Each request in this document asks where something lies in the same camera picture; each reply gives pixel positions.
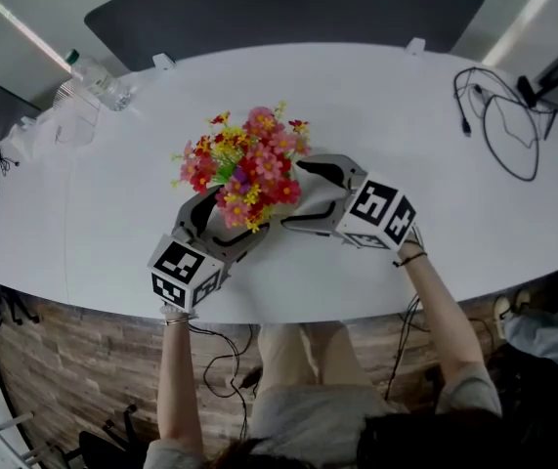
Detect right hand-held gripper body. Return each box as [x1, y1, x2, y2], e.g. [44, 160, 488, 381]
[334, 170, 418, 251]

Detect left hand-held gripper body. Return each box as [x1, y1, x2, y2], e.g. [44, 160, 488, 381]
[147, 226, 235, 313]

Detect colourful flowers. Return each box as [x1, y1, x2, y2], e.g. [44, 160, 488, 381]
[170, 100, 312, 235]

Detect person's right forearm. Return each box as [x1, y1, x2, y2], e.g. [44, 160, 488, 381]
[398, 240, 486, 385]

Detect person's left forearm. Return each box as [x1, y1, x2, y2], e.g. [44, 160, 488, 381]
[156, 310, 205, 453]

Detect white oval table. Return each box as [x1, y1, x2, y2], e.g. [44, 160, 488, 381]
[0, 41, 558, 325]

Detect wide dark grey desk partition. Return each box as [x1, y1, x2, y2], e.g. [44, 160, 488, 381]
[83, 0, 486, 72]

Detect person's beige trouser legs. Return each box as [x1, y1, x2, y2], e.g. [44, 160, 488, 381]
[257, 322, 373, 388]

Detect clear plastic cup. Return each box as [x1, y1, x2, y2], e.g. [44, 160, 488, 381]
[56, 78, 102, 146]

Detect clear bottle with green cap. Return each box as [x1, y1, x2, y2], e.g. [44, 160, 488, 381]
[64, 49, 136, 112]

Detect clear plastic bag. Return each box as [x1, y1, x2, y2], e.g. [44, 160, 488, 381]
[9, 109, 60, 151]

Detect person's grey shirt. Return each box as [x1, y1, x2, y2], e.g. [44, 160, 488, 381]
[144, 363, 503, 469]

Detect black office chair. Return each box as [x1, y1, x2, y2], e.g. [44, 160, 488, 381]
[77, 403, 149, 469]

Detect white light strip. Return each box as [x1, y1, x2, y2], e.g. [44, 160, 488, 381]
[0, 0, 73, 75]

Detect black hair tie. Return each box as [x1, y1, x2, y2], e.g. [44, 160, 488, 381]
[393, 250, 429, 269]

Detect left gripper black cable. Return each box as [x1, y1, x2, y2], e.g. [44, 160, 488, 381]
[188, 322, 260, 440]

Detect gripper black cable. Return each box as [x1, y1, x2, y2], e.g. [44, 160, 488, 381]
[383, 293, 424, 403]
[188, 322, 260, 440]

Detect black cable with plug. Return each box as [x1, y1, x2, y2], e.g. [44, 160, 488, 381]
[452, 67, 486, 139]

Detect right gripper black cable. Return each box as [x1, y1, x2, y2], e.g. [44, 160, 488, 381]
[383, 293, 424, 403]

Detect black looped cable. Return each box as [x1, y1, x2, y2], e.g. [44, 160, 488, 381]
[481, 90, 540, 183]

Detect thin black earphone cable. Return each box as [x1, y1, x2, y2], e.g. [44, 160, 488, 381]
[0, 145, 21, 176]

